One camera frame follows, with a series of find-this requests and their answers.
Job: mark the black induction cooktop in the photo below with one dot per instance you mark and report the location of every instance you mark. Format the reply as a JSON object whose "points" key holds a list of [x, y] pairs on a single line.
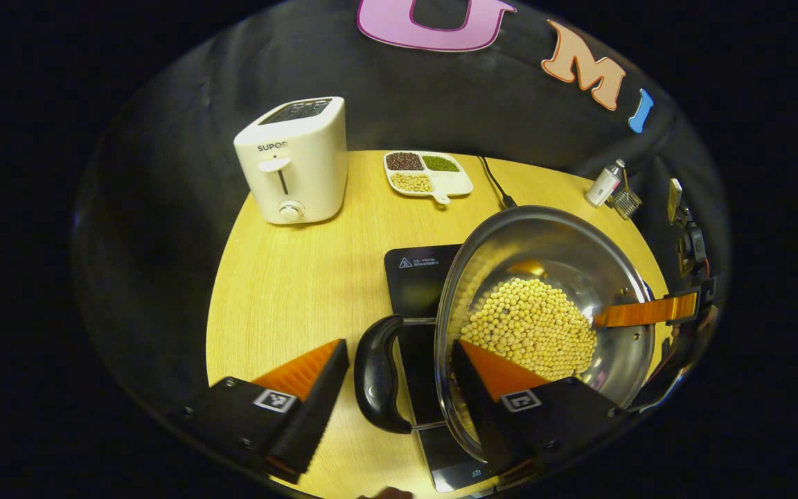
{"points": [[416, 277]]}

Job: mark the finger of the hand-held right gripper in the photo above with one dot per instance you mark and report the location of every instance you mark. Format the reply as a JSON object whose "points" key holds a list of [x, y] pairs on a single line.
{"points": [[648, 312]]}

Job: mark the white toaster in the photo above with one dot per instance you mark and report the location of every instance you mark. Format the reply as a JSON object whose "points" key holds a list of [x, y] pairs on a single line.
{"points": [[295, 166]]}

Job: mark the small glass jar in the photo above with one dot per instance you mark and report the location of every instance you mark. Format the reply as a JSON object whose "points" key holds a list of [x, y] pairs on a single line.
{"points": [[626, 202]]}

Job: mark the white divided bean dish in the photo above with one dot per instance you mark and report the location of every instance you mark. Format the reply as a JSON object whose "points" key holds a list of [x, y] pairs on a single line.
{"points": [[451, 181]]}

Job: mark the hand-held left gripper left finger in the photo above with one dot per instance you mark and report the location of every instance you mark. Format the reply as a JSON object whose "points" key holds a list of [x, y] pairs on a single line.
{"points": [[316, 409]]}

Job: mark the pile of yellow soybeans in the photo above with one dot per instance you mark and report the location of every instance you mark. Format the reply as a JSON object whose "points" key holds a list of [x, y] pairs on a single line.
{"points": [[530, 326]]}

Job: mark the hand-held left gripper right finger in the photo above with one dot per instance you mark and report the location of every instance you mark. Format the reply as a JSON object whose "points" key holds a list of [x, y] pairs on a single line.
{"points": [[482, 416]]}

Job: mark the small white bottle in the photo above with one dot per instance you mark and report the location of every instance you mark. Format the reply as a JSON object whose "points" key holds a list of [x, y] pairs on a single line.
{"points": [[603, 186]]}

